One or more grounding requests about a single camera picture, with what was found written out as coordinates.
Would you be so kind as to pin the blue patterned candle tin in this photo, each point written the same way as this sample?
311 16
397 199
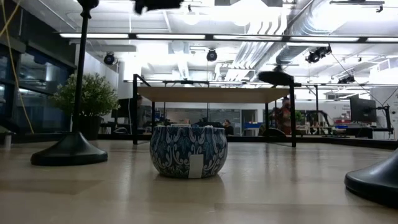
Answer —
174 149

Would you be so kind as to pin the overhead light bar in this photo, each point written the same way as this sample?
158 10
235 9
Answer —
210 36

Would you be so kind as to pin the green potted plant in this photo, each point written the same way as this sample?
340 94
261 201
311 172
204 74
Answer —
90 96

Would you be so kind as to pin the person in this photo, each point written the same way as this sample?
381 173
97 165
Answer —
228 128
284 118

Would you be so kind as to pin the black ceiling spotlight cluster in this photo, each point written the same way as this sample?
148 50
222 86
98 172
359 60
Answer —
317 54
346 79

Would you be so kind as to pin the small green background plant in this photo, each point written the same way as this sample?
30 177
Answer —
299 116

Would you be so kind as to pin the black computer monitor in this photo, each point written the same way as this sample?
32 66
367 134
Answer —
362 110

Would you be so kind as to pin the wooden shelf riser black frame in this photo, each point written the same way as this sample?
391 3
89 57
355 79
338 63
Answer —
211 95

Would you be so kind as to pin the silver ventilation duct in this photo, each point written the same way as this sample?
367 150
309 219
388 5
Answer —
306 25

